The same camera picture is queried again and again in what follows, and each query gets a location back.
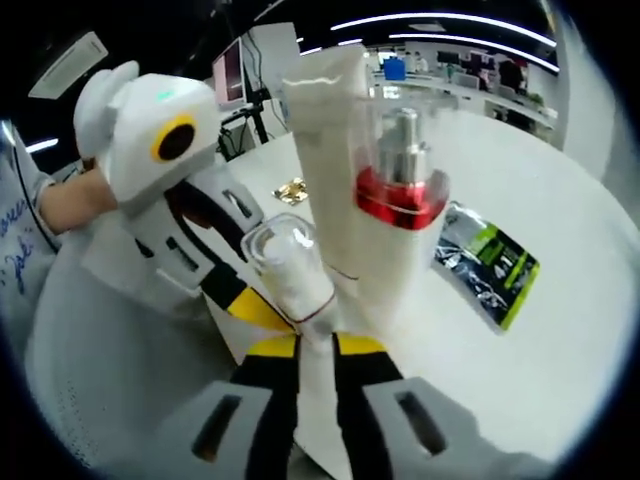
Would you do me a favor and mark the black legged laptop stand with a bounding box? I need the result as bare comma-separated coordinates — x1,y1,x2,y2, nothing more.
219,102,274,161

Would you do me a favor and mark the white ceiling air conditioner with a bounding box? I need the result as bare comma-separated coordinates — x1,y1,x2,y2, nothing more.
27,30,110,99

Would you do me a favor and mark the black chest device cable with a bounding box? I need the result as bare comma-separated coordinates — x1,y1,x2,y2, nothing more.
12,144,59,251

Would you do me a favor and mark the white office workbench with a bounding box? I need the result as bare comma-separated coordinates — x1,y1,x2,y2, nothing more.
372,74,559,132

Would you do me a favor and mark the black green skincare sachet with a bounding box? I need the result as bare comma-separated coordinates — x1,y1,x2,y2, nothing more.
430,201,543,332

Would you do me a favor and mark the white skincare tube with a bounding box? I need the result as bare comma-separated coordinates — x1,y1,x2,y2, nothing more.
281,42,370,324

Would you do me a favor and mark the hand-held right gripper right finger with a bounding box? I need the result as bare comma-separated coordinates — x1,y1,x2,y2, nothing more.
332,332,526,480

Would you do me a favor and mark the small white skincare bottle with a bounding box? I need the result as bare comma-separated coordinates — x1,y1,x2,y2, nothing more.
239,212,354,480

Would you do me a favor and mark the gold foil skincare sachet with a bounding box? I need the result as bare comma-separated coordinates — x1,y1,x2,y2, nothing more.
270,177,308,206

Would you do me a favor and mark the person's grey printed shirt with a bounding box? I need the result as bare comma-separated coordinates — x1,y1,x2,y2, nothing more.
0,119,64,361

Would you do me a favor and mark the open white laptop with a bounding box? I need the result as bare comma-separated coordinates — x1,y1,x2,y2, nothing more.
211,37,247,110

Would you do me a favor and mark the white skincare bottle red collar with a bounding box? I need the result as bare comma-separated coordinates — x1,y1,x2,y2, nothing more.
349,94,452,346

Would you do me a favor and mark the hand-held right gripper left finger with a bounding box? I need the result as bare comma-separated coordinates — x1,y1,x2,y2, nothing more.
149,334,301,480

